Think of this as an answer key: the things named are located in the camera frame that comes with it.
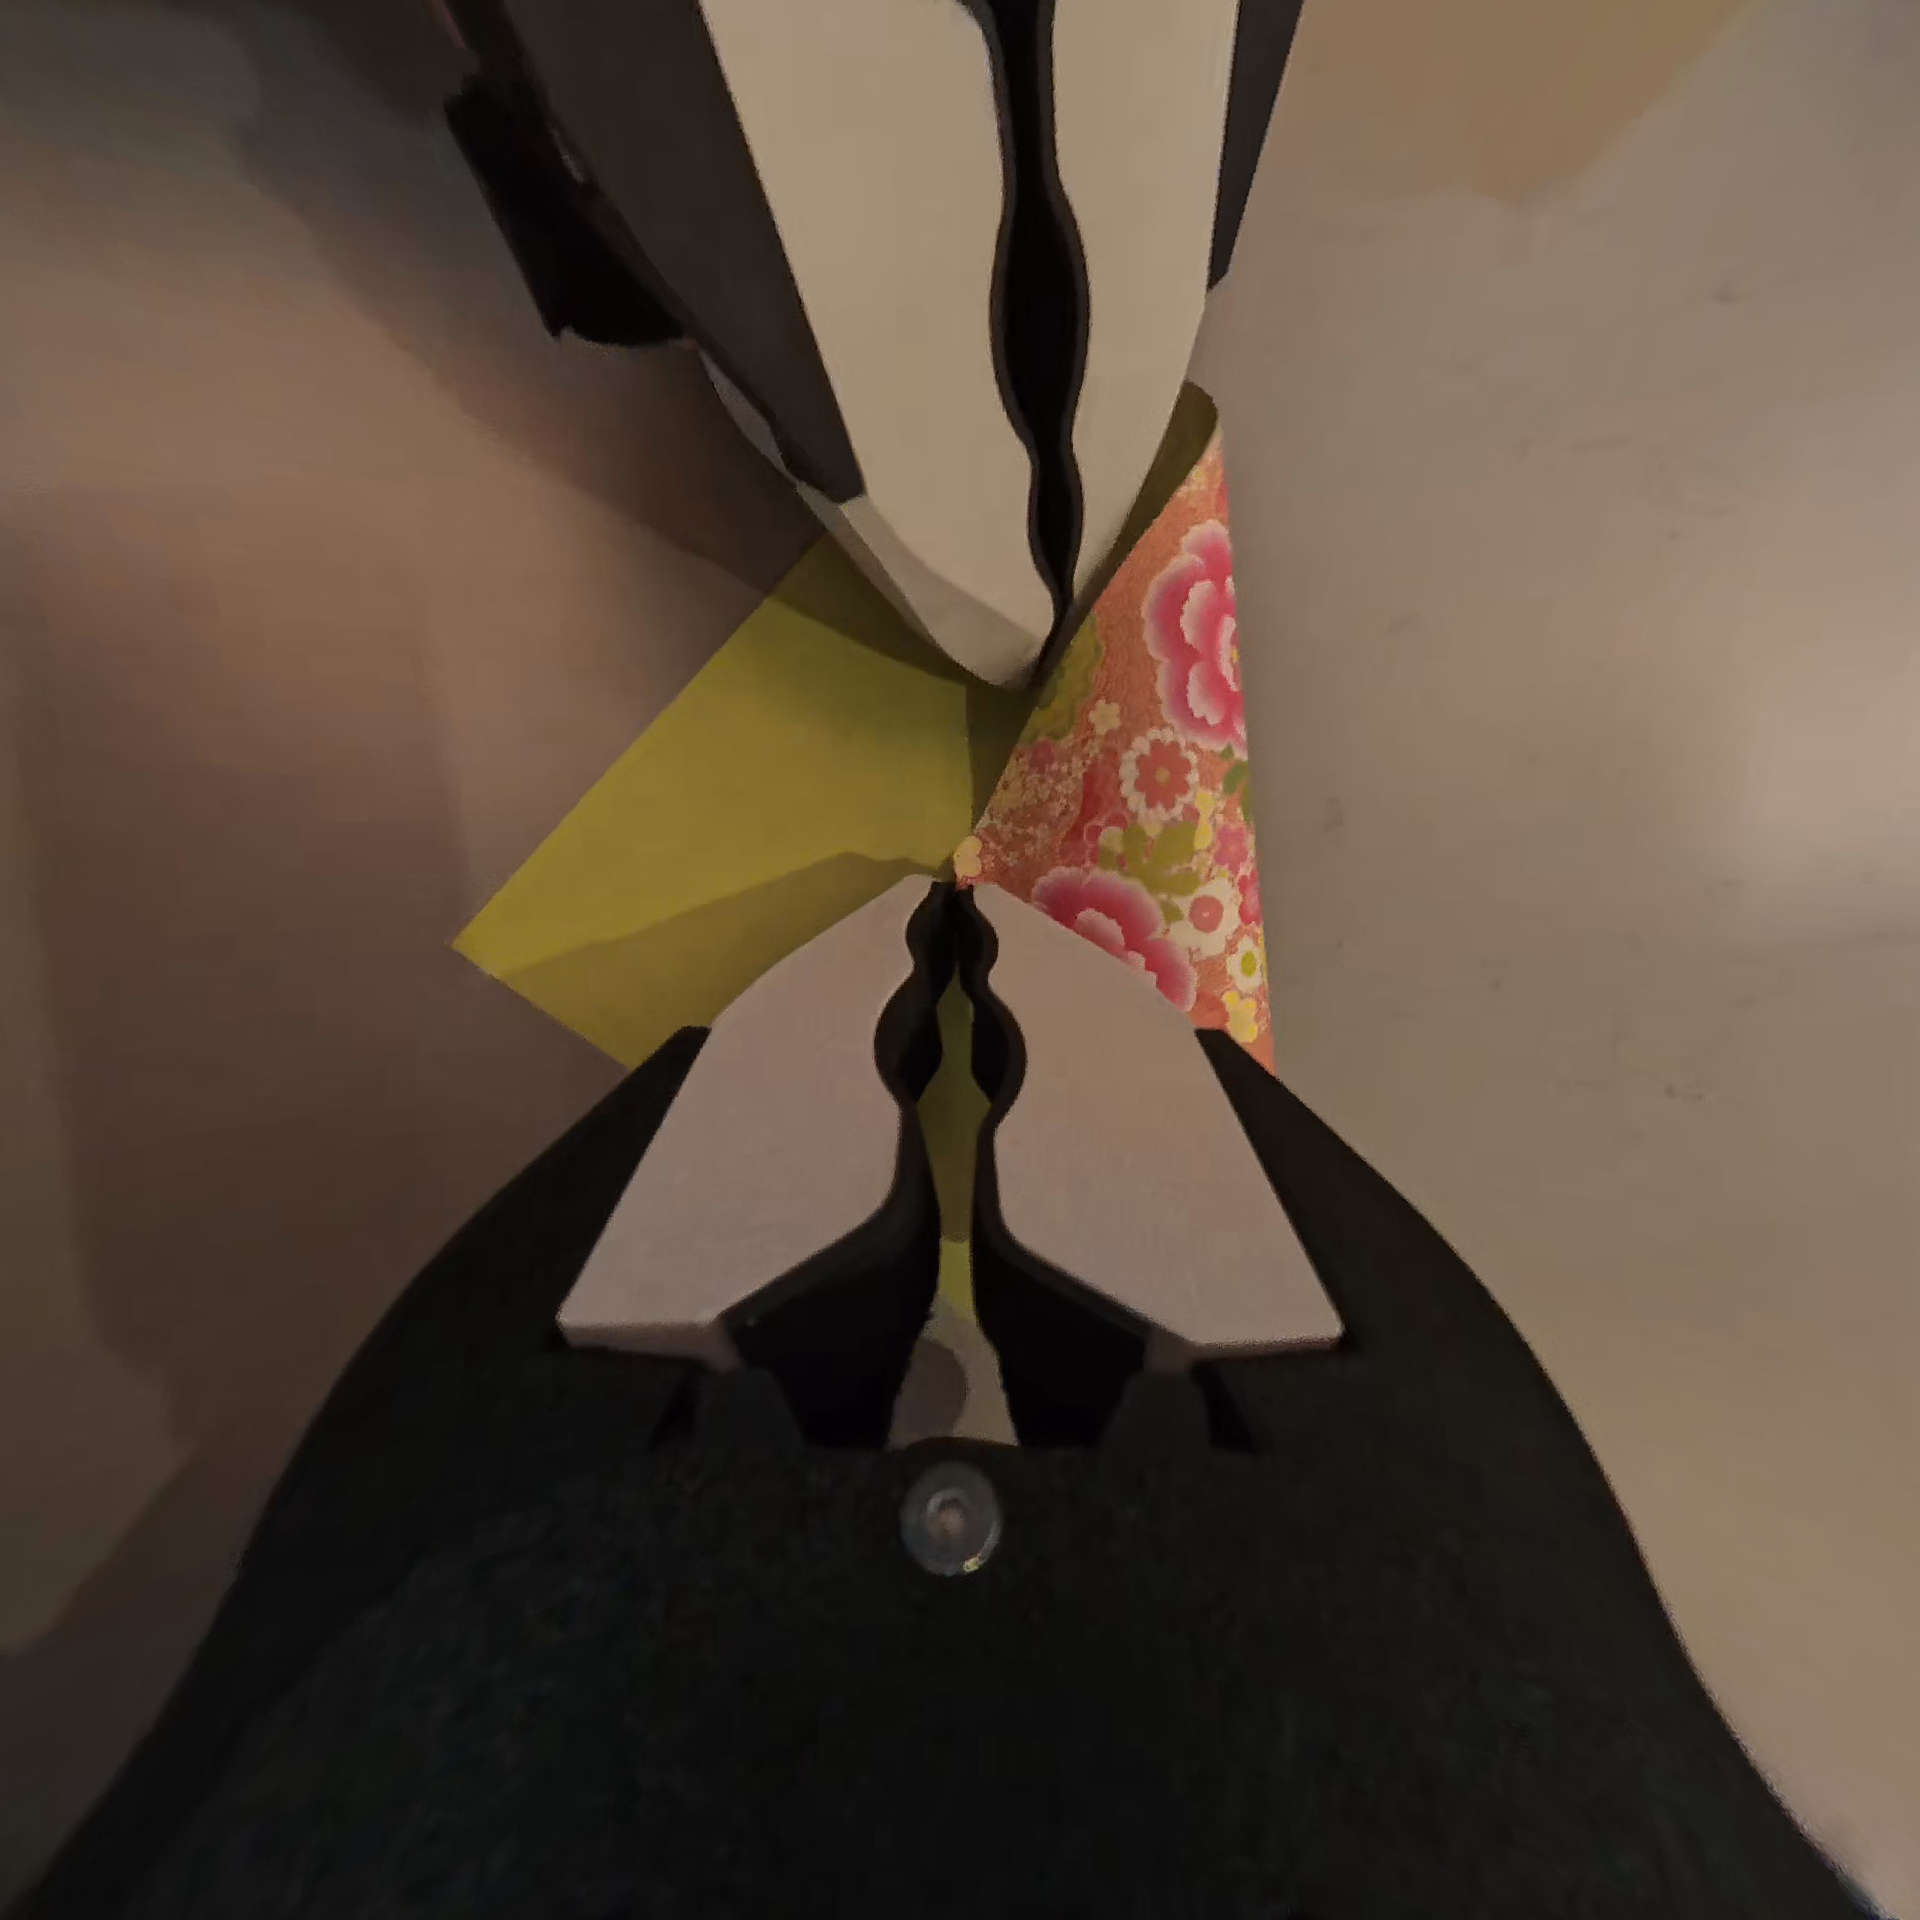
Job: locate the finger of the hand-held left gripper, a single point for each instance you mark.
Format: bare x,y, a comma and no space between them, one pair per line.
886,301
1150,225

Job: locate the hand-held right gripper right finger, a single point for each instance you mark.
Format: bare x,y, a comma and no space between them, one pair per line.
1150,1184

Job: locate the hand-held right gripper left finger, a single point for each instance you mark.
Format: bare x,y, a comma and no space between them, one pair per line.
733,1200

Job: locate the floral yellow origami paper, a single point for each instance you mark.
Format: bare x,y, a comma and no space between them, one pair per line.
719,811

